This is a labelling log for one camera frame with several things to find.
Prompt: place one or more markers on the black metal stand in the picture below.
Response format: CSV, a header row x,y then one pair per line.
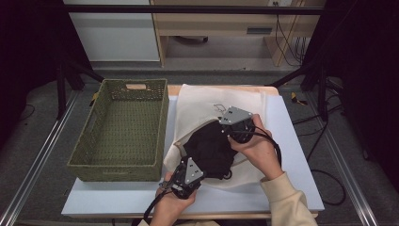
x,y
321,94
61,91

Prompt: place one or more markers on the person's left hand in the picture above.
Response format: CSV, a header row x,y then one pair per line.
x,y
171,207

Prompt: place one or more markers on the white cloth bag with drawing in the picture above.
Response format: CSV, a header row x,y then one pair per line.
x,y
197,103

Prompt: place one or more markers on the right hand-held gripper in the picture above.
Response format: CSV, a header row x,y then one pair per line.
x,y
235,116

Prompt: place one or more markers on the black curtain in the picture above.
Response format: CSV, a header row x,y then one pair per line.
x,y
28,47
370,78

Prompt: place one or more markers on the person's right hand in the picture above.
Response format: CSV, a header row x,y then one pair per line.
x,y
260,153

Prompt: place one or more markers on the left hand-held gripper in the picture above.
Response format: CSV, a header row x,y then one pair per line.
x,y
192,171

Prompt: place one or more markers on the green woven basket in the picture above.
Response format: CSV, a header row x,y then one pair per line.
x,y
125,132

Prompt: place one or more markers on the black horizontal bar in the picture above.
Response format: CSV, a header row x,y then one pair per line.
x,y
188,9

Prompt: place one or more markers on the white cabinet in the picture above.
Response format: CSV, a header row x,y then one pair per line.
x,y
116,34

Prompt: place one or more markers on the black garment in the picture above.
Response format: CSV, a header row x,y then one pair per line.
x,y
210,150

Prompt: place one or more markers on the aluminium floor rail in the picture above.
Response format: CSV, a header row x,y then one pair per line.
x,y
34,169
348,175

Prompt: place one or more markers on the light wooden desk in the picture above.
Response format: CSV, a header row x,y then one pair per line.
x,y
216,25

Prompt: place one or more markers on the yellow and black tool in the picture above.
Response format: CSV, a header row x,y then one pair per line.
x,y
296,100
93,98

